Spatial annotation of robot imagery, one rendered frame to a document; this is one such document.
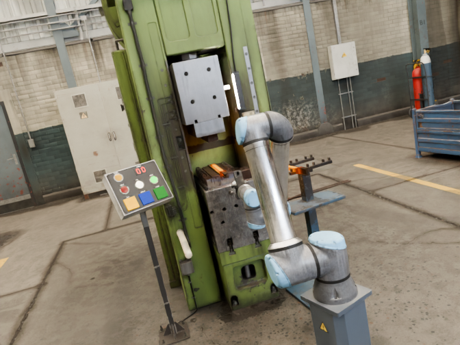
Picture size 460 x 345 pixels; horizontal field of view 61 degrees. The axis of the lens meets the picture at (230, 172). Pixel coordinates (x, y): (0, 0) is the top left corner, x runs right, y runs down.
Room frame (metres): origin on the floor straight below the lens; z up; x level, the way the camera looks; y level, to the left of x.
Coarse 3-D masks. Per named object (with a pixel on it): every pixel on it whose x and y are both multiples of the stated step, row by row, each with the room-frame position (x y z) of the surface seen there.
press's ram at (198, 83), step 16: (176, 64) 2.59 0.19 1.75; (192, 64) 2.61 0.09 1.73; (208, 64) 2.63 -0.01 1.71; (176, 80) 2.58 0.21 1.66; (192, 80) 2.60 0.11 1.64; (208, 80) 2.62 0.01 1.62; (176, 96) 2.76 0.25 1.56; (192, 96) 2.60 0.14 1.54; (208, 96) 2.62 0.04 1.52; (224, 96) 2.64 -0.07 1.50; (192, 112) 2.60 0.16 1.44; (208, 112) 2.62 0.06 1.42; (224, 112) 2.64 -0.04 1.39
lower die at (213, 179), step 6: (204, 168) 2.94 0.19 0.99; (210, 168) 2.89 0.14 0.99; (222, 168) 2.79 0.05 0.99; (210, 174) 2.70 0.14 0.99; (216, 174) 2.66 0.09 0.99; (228, 174) 2.62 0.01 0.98; (204, 180) 2.68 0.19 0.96; (210, 180) 2.60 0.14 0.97; (216, 180) 2.61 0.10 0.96; (222, 180) 2.62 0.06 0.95; (228, 180) 2.62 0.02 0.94; (234, 180) 2.63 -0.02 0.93; (210, 186) 2.60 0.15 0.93; (216, 186) 2.61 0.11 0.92
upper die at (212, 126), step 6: (210, 120) 2.62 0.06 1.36; (216, 120) 2.62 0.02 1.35; (222, 120) 2.63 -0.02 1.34; (186, 126) 3.00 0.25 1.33; (192, 126) 2.66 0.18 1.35; (198, 126) 2.60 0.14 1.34; (204, 126) 2.61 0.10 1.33; (210, 126) 2.61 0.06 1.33; (216, 126) 2.62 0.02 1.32; (222, 126) 2.63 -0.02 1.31; (192, 132) 2.73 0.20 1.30; (198, 132) 2.60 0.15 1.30; (204, 132) 2.61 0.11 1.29; (210, 132) 2.61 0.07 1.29; (216, 132) 2.62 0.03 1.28
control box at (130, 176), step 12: (132, 168) 2.40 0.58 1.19; (144, 168) 2.44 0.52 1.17; (156, 168) 2.47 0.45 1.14; (108, 180) 2.29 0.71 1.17; (120, 180) 2.32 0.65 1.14; (132, 180) 2.36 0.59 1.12; (144, 180) 2.39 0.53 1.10; (108, 192) 2.32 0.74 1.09; (120, 192) 2.28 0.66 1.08; (132, 192) 2.31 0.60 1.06; (168, 192) 2.40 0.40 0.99; (120, 204) 2.23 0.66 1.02; (156, 204) 2.33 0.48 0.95; (120, 216) 2.24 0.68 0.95
